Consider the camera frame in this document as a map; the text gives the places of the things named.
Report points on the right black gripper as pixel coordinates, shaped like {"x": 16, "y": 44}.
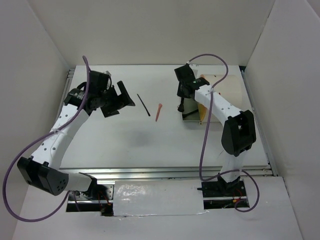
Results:
{"x": 179, "y": 92}

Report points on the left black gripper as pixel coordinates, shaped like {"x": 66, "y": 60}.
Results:
{"x": 119, "y": 99}

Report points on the olive bottom drawer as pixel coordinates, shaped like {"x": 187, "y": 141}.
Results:
{"x": 191, "y": 113}

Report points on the yellow drawer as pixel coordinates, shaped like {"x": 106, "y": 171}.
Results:
{"x": 202, "y": 110}

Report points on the coral orange makeup applicator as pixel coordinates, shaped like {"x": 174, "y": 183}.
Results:
{"x": 158, "y": 111}

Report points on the thin black eyeliner stick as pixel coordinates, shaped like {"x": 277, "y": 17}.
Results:
{"x": 143, "y": 104}

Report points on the black brush diagonal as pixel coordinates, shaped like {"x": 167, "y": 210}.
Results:
{"x": 181, "y": 107}

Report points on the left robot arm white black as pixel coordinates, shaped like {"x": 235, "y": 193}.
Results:
{"x": 41, "y": 169}

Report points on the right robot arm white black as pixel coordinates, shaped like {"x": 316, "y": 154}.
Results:
{"x": 238, "y": 134}

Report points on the white cover sheet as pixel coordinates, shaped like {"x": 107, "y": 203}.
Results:
{"x": 157, "y": 198}

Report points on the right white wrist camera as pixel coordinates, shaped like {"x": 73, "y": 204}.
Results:
{"x": 194, "y": 67}

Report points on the aluminium rail frame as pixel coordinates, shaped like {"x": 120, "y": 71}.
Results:
{"x": 132, "y": 144}

